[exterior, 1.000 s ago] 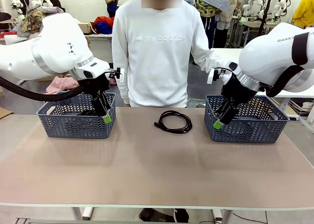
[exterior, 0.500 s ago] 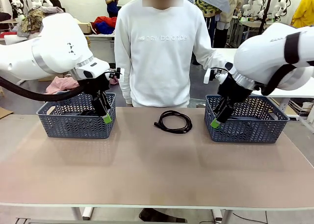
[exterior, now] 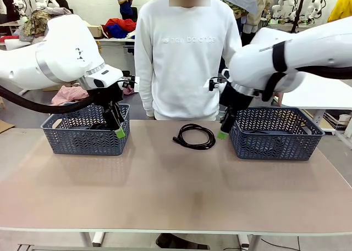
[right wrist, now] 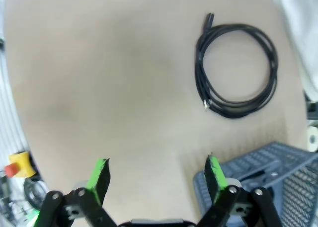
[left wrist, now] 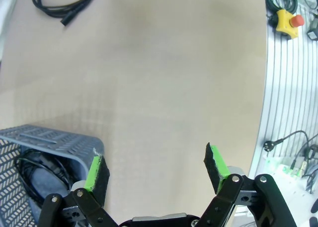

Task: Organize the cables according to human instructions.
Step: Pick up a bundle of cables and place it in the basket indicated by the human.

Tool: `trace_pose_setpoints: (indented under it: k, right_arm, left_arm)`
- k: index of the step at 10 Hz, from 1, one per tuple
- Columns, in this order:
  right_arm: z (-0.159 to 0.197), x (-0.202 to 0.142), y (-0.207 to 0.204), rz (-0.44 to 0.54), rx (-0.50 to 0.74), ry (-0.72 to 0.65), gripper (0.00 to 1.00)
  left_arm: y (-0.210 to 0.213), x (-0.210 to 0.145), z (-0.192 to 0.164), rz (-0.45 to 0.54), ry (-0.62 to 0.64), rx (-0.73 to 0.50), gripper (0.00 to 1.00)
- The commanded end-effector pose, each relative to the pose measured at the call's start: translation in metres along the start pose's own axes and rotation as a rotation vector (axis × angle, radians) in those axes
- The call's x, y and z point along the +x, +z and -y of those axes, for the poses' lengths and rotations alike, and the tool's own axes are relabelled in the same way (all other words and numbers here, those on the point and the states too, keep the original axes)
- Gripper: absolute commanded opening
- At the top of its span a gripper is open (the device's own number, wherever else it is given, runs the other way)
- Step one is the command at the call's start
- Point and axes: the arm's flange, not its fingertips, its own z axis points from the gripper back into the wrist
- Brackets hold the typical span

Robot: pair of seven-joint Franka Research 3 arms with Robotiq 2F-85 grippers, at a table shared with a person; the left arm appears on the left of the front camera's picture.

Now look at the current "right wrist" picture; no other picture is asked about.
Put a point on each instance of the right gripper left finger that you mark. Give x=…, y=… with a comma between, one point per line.
x=99, y=177

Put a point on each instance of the yellow emergency stop button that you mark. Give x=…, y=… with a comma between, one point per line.
x=21, y=162

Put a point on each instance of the person's white sweatshirt torso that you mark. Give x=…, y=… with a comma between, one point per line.
x=303, y=38

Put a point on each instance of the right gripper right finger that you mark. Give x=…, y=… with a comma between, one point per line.
x=213, y=177

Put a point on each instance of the grey-blue plastic basket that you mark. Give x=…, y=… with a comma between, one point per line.
x=253, y=160

